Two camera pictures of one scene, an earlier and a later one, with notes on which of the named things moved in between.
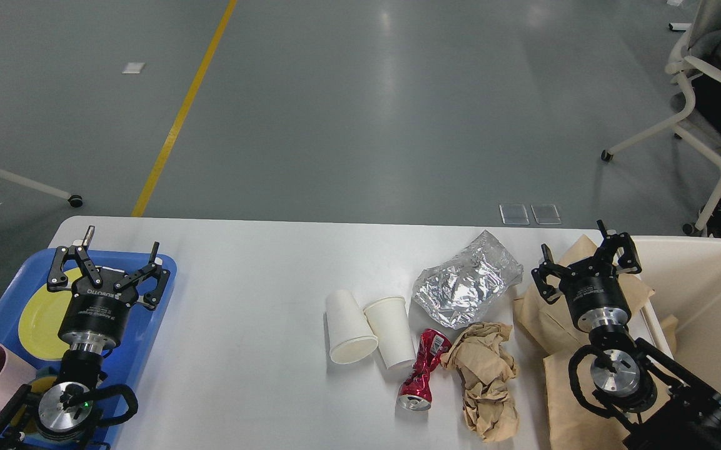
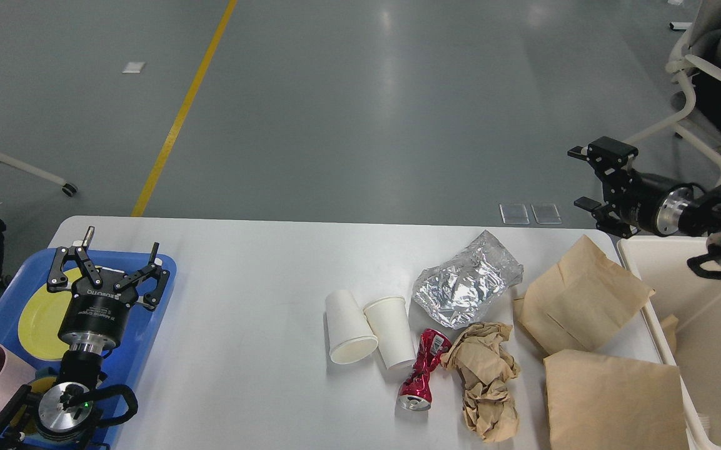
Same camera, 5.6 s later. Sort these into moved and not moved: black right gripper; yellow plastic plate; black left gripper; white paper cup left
Moved: black right gripper
Not moved: yellow plastic plate; black left gripper; white paper cup left
